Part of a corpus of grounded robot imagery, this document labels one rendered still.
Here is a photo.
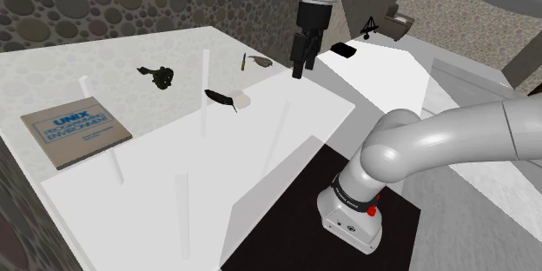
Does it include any white round lump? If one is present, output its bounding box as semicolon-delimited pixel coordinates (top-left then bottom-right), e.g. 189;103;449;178
229;90;252;109

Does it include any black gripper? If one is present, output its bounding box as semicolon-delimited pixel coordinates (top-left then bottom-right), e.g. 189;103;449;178
290;1;334;80

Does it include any brown armchair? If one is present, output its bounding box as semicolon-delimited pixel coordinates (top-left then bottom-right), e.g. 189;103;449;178
383;3;416;43

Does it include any black feather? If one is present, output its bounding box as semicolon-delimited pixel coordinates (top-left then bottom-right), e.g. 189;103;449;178
203;88;239;114

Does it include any black flat box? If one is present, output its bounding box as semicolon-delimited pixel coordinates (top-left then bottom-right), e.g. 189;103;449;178
329;42;358;59

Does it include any tan book with blue print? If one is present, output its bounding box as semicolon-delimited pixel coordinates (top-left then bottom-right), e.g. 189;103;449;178
19;96;134;172

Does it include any black robot stand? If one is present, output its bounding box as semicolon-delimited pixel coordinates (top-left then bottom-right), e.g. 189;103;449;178
220;142;423;271

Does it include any small black tripod figure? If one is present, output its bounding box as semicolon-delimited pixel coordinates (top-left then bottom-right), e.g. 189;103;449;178
360;16;380;41

